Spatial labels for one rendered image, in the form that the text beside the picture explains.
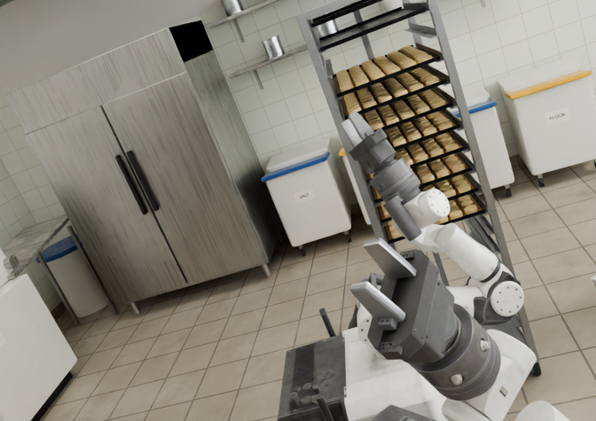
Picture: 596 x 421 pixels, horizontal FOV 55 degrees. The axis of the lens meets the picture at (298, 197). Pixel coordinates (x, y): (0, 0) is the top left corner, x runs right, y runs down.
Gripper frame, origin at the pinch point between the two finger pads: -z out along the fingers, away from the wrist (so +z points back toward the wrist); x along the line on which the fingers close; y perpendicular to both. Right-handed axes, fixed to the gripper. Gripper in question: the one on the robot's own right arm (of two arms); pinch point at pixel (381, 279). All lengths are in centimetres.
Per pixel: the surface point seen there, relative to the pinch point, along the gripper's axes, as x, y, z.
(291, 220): 219, -278, 183
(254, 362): 89, -241, 173
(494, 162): 279, -137, 231
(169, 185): 195, -321, 97
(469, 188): 126, -67, 108
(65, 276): 147, -475, 116
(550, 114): 304, -95, 224
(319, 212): 228, -257, 191
